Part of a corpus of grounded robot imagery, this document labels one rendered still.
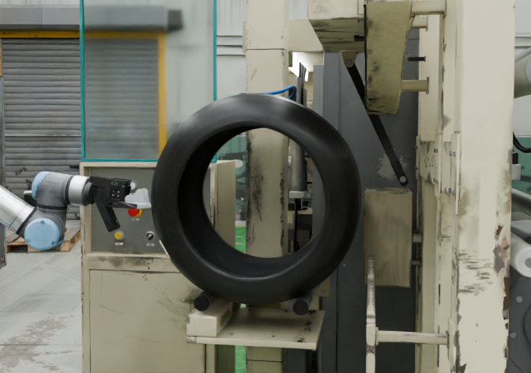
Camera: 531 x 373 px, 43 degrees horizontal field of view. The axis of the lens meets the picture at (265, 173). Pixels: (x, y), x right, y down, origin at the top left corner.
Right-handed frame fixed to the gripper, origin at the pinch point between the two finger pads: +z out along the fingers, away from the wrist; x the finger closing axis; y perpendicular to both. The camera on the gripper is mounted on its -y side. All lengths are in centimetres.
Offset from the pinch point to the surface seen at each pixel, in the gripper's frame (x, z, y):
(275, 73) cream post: 27, 28, 46
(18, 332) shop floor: 241, -164, -136
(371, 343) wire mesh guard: -60, 67, -11
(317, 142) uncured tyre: -12, 47, 26
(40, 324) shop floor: 263, -158, -136
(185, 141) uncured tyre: -12.3, 11.3, 21.6
